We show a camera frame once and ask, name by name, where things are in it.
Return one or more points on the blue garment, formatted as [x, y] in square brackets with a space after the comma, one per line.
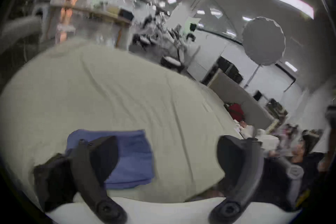
[133, 157]

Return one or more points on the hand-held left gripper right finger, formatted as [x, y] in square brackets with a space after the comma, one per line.
[244, 165]

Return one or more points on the round white studio lamp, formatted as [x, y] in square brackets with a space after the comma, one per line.
[262, 39]

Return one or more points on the red bag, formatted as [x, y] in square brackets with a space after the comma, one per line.
[236, 112]

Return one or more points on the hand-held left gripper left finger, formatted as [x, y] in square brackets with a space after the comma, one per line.
[86, 165]

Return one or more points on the wooden table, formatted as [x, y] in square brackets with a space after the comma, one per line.
[105, 15]

